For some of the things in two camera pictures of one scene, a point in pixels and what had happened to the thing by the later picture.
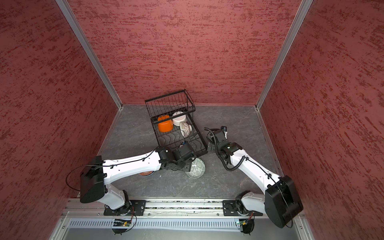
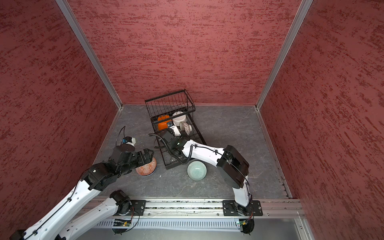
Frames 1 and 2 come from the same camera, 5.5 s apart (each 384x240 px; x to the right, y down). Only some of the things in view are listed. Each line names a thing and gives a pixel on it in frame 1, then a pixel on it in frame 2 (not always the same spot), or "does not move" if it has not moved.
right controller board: x=246 y=225 does not move
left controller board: x=120 y=226 does not move
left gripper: x=187 y=166 → x=141 y=161
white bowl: x=177 y=121 does not move
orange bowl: x=165 y=126 does not move
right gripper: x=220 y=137 → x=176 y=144
